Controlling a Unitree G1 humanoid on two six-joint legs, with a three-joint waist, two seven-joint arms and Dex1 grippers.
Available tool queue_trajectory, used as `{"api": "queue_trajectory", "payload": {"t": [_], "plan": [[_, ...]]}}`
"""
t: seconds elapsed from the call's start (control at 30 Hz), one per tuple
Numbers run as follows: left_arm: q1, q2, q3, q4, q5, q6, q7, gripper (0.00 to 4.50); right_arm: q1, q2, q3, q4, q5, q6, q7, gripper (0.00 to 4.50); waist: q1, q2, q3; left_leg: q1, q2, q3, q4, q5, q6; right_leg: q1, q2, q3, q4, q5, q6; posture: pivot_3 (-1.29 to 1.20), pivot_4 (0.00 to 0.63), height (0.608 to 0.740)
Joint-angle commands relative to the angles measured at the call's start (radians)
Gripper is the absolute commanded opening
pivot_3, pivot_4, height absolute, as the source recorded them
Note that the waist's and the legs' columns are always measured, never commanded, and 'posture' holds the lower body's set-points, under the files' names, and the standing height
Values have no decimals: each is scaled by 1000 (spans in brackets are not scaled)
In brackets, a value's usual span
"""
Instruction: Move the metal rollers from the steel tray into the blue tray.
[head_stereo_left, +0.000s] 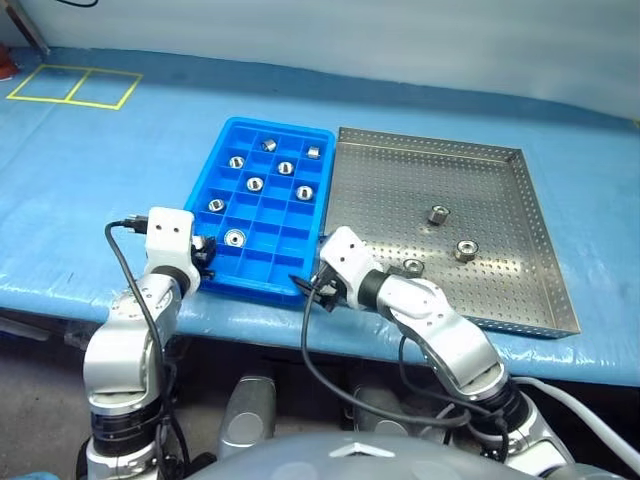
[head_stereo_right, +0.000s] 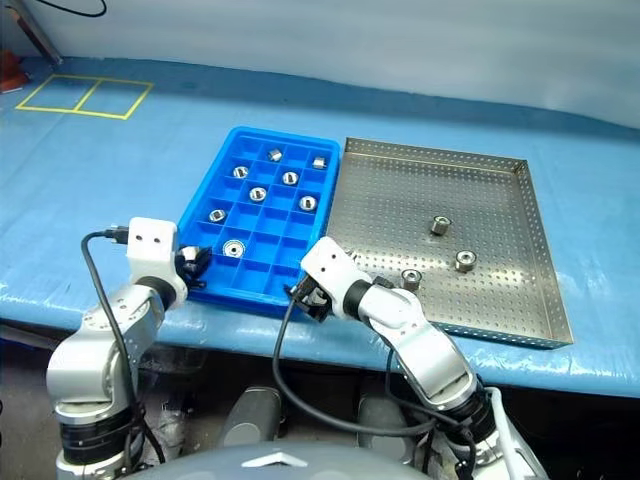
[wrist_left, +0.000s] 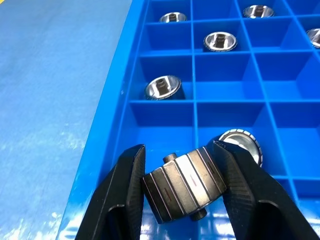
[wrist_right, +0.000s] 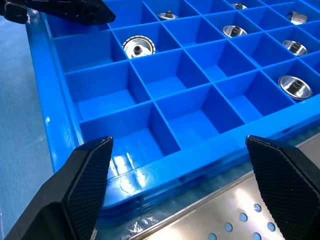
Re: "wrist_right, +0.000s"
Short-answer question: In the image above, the finger of the pointed black left gripper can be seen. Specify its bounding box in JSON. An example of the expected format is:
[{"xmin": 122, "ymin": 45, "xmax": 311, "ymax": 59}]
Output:
[{"xmin": 27, "ymin": 0, "xmax": 117, "ymax": 26}]

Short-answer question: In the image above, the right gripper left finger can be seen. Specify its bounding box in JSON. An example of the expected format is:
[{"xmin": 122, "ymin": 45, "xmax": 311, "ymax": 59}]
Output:
[{"xmin": 4, "ymin": 135, "xmax": 114, "ymax": 240}]

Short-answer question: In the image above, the finger of the blunt black left gripper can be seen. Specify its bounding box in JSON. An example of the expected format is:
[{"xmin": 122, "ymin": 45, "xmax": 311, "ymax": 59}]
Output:
[{"xmin": 0, "ymin": 0, "xmax": 29, "ymax": 25}]

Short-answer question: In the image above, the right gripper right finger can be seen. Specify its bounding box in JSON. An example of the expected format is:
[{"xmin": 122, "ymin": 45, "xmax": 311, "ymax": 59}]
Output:
[{"xmin": 245, "ymin": 135, "xmax": 320, "ymax": 240}]

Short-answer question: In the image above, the perforated steel tray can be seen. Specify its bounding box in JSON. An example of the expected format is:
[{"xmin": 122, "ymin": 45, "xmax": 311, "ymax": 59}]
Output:
[{"xmin": 119, "ymin": 136, "xmax": 320, "ymax": 240}]

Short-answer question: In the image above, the blue plastic compartment tray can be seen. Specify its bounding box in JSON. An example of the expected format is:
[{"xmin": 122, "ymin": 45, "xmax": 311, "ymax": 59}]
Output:
[{"xmin": 25, "ymin": 0, "xmax": 320, "ymax": 217}]

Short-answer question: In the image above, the metal roller with toothed rim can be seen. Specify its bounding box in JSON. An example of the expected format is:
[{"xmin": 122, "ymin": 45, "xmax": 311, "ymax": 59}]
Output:
[{"xmin": 122, "ymin": 36, "xmax": 156, "ymax": 60}]

